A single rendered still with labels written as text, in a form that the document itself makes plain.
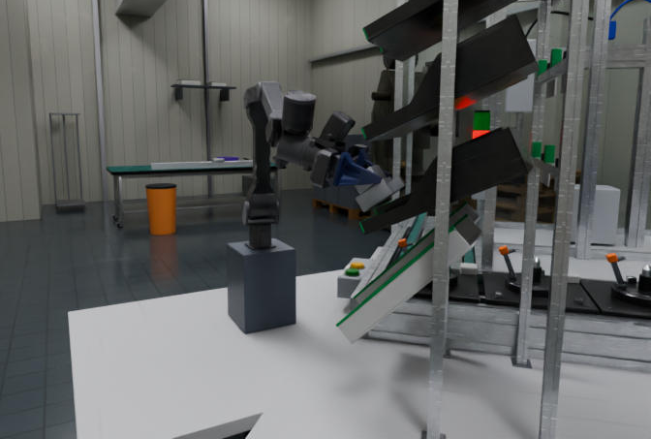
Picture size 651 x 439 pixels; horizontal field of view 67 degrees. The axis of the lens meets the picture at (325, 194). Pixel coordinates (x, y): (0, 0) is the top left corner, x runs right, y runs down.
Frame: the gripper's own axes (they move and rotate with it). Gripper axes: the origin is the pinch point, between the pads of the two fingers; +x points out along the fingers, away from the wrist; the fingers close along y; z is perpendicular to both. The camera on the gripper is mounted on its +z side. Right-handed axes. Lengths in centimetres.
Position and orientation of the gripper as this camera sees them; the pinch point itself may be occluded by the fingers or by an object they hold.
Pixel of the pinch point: (367, 172)
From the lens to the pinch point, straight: 87.9
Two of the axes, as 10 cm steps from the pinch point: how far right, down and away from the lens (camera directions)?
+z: 2.4, -9.3, -2.6
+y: 4.1, -1.4, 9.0
